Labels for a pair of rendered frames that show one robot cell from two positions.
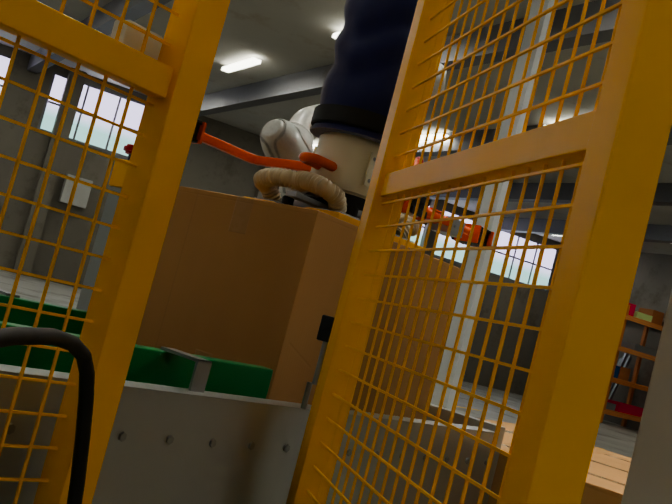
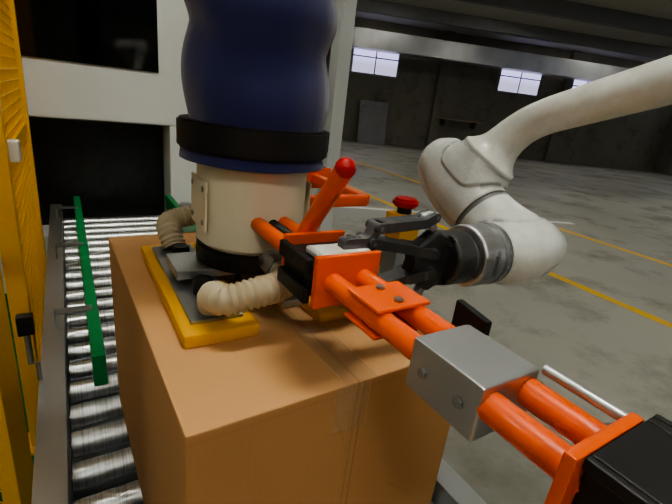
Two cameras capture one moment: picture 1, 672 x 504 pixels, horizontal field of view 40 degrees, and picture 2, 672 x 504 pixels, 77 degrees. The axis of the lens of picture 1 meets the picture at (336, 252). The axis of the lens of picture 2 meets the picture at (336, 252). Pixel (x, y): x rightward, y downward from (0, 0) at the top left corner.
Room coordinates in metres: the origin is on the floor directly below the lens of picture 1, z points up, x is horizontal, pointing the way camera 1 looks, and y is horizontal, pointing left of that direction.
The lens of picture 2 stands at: (2.44, -0.57, 1.26)
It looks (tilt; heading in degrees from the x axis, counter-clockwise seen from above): 19 degrees down; 107
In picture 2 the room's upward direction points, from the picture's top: 7 degrees clockwise
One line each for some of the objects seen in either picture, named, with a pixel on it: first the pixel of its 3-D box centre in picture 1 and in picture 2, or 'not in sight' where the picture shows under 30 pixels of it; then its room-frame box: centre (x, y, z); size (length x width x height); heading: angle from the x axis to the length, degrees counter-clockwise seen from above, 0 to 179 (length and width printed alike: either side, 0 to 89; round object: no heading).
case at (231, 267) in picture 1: (307, 313); (253, 378); (2.12, 0.03, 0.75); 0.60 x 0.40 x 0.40; 142
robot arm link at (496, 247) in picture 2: not in sight; (472, 254); (2.45, 0.04, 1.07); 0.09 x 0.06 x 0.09; 141
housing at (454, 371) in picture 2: (447, 226); (469, 376); (2.46, -0.27, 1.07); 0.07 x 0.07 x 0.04; 51
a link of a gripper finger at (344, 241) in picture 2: not in sight; (360, 234); (2.33, -0.12, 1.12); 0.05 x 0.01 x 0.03; 51
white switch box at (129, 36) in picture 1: (133, 50); (13, 150); (1.14, 0.31, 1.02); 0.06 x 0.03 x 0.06; 141
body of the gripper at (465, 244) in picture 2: not in sight; (434, 258); (2.41, -0.02, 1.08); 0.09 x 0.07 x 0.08; 51
